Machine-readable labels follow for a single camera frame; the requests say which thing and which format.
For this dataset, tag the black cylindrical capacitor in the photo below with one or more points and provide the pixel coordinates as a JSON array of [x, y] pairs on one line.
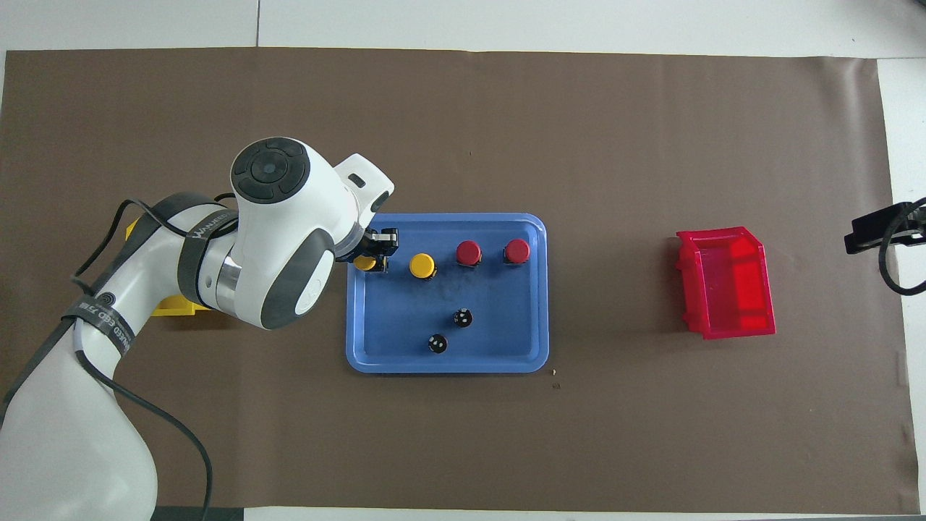
[[463, 318], [438, 344]]

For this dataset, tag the blue plastic tray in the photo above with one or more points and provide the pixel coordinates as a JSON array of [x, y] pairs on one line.
[[405, 318]]

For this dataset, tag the brown paper table mat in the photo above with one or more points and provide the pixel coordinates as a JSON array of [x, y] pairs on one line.
[[579, 130]]

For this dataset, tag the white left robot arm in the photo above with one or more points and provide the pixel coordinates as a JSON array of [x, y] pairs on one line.
[[282, 231]]

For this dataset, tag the yellow push button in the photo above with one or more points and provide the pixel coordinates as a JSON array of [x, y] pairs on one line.
[[422, 265], [364, 263]]

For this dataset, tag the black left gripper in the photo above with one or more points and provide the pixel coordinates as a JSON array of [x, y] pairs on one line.
[[369, 242]]

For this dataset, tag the yellow plastic bin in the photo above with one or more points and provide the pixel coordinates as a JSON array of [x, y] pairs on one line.
[[173, 308]]

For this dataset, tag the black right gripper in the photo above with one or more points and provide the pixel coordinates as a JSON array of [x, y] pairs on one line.
[[904, 231]]

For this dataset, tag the red plastic bin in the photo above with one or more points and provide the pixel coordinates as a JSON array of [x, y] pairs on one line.
[[745, 275]]

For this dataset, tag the red push button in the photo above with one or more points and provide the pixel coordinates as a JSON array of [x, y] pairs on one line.
[[516, 251], [469, 252]]

